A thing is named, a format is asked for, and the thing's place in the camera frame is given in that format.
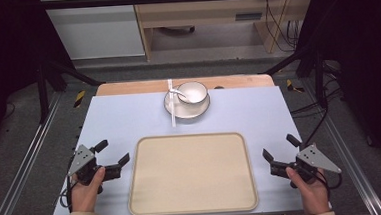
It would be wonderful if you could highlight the beige tray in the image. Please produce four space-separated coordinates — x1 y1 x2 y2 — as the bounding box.
123 130 260 215

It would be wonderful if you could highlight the person's left hand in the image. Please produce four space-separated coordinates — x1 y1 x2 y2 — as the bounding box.
69 166 109 214

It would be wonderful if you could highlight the wooden desk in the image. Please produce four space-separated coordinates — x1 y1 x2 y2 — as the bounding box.
131 0 321 63

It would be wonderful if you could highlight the left hand-held gripper cable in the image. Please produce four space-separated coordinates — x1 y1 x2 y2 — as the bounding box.
56 156 82 214

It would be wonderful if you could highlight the black cables bundle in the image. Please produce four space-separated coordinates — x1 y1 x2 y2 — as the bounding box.
261 0 304 55

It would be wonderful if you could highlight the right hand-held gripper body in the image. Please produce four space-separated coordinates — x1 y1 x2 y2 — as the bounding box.
269 140 343 185

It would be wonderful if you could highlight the black curtain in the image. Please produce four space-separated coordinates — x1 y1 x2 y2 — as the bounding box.
0 0 80 157
293 0 381 182

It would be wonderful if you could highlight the white spoon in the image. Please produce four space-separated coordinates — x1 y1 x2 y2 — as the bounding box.
168 87 189 102

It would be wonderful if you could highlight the white chopstick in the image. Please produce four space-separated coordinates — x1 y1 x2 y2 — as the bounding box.
167 79 176 128
169 78 178 128

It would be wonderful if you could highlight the white cabinet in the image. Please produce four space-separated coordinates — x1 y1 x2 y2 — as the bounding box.
39 0 146 63

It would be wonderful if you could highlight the hand-held gripper cable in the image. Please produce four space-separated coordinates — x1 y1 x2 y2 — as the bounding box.
56 156 82 214
315 168 345 192

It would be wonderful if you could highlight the aluminium floor rail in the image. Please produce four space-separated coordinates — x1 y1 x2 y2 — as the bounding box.
0 90 71 215
301 75 381 215

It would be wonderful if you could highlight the black metal stand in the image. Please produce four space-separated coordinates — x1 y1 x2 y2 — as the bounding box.
261 42 329 113
34 56 108 125

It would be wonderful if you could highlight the white bowl with dark rim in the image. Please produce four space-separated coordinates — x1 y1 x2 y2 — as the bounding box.
176 80 209 106

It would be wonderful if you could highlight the right hand-held gripper cable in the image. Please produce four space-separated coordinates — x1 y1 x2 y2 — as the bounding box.
315 168 345 192

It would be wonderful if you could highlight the black floor cable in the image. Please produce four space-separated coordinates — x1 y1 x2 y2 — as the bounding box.
287 59 347 147

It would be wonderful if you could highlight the white plate with dark rim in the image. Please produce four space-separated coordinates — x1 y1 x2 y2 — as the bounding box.
162 84 212 121

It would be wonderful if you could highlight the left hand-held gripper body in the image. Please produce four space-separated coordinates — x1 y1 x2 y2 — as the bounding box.
66 142 122 188

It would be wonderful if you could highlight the person's right hand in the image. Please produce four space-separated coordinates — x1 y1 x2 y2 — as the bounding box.
285 164 331 215

